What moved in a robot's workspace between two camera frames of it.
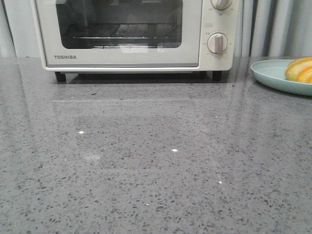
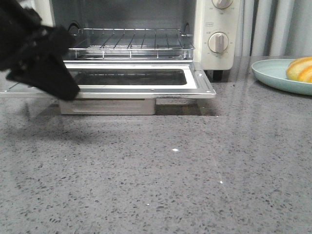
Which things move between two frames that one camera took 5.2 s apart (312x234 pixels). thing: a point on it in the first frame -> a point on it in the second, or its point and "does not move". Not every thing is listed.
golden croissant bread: x=300 y=70 does not move
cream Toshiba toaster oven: x=137 y=36 does not move
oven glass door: x=120 y=33 -> x=111 y=80
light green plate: x=272 y=73 does not move
